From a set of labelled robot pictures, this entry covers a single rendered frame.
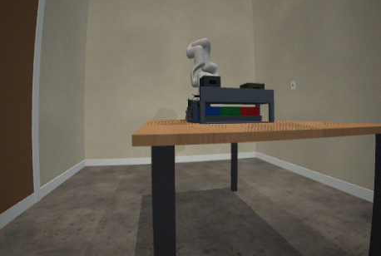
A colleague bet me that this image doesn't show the grey metal shelf rack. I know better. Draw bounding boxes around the grey metal shelf rack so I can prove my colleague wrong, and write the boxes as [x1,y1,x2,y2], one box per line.
[186,86,275,124]

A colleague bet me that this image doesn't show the blue open bin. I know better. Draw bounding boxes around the blue open bin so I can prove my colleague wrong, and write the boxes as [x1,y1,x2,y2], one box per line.
[198,106,220,122]

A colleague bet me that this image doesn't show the red bin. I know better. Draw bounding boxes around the red bin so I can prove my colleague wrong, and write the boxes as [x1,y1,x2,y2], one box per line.
[240,106,259,116]

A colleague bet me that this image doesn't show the green open bin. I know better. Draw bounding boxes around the green open bin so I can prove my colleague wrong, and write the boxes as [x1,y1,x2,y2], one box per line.
[220,106,240,116]

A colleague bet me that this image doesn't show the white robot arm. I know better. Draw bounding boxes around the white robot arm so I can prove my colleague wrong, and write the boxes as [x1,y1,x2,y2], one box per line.
[186,38,219,101]

